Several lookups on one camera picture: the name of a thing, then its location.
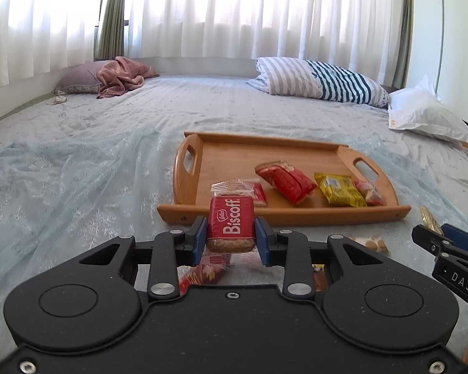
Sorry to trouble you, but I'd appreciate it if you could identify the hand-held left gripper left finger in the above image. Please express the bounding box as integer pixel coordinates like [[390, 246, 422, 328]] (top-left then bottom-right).
[[76, 215, 209, 301]]

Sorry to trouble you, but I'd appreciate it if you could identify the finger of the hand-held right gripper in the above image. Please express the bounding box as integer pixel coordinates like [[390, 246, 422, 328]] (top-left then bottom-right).
[[411, 224, 454, 259], [441, 223, 468, 256]]

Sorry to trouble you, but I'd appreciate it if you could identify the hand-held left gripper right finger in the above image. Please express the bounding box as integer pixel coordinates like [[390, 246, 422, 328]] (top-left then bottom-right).
[[255, 217, 392, 301]]

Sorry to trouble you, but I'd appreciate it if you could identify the red gold-edged snack packet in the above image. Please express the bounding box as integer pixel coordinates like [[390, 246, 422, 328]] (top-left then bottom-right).
[[418, 205, 441, 234]]

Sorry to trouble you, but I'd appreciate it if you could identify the red caramel biscuit packet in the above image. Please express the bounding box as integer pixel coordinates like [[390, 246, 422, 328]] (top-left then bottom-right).
[[203, 196, 257, 269], [211, 179, 268, 208]]

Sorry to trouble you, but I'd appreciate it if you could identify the small red snack packet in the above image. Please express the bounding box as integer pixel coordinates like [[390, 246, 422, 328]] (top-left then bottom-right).
[[177, 253, 235, 295]]

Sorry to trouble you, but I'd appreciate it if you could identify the polka dot snack packet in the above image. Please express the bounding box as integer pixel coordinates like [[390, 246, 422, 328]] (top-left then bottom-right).
[[349, 235, 391, 256]]

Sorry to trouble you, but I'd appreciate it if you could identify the large red peanut packet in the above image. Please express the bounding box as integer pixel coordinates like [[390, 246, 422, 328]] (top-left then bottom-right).
[[255, 161, 318, 205]]

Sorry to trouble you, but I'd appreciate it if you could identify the bun packet with pink edge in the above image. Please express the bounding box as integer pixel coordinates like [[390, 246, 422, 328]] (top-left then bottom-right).
[[353, 179, 387, 207]]

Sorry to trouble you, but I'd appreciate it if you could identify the wooden tray with handles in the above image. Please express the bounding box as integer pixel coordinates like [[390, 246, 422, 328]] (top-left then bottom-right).
[[157, 132, 412, 227]]

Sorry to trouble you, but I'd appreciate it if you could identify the yellow snack packet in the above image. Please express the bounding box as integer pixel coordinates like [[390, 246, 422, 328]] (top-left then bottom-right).
[[314, 172, 368, 208]]

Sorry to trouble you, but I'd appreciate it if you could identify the white pillow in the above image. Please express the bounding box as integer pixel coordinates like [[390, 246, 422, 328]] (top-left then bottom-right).
[[388, 74, 468, 149]]

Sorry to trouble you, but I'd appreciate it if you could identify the striped pillow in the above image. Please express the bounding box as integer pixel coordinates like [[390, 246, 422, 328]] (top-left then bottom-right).
[[246, 56, 391, 108]]

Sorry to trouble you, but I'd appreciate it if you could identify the pink crumpled cloth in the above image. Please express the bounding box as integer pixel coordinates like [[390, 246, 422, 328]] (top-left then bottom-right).
[[97, 56, 160, 99]]

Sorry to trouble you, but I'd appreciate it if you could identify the purple pillow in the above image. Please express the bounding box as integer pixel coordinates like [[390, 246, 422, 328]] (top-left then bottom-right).
[[52, 61, 108, 95]]

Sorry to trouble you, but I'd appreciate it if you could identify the white wardrobe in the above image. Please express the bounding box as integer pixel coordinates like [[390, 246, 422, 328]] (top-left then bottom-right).
[[407, 0, 468, 133]]

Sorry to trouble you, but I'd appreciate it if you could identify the green curtain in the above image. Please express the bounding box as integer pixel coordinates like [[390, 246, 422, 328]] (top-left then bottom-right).
[[392, 0, 414, 88], [94, 0, 130, 60]]

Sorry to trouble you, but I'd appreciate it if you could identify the white sheer curtain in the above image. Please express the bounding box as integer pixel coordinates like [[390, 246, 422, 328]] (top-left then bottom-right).
[[0, 0, 410, 92]]

